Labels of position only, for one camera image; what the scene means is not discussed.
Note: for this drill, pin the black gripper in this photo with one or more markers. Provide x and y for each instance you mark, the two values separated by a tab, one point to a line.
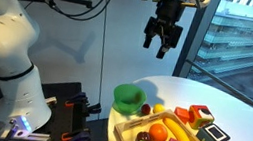
167	19

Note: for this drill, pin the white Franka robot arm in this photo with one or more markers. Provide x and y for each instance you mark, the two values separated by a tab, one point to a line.
1	48

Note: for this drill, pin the small orange block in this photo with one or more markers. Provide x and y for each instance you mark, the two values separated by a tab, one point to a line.
181	115

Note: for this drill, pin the wooden tray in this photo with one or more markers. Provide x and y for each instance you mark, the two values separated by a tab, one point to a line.
127	133

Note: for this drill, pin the green plastic bowl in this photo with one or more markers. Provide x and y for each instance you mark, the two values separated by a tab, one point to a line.
128	98

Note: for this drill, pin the yellow toy lemon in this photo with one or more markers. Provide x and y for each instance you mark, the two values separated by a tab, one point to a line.
158	108

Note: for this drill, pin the small red toy fruit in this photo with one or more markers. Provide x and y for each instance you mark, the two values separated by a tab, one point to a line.
146	109

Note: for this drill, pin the red orange soft cube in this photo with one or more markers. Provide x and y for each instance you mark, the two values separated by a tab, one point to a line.
201	117

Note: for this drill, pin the toy orange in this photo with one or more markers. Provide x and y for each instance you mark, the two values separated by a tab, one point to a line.
158	133

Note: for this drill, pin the window railing bar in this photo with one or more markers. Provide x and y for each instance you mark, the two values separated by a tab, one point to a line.
231	91

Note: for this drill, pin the yellow toy banana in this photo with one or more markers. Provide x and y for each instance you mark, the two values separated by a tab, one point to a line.
179	133

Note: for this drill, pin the dark red toy plum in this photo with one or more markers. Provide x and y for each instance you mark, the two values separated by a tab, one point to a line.
143	138

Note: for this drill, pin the black orange clamp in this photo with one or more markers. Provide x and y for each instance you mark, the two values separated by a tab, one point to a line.
77	103
73	136

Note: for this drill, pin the dark teal soft cube four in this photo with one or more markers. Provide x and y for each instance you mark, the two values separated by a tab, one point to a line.
213	138

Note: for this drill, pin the dark window frame pillar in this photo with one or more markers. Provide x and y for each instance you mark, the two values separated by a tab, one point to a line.
195	40

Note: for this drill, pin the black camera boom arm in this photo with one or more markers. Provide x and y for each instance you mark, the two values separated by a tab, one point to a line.
72	2

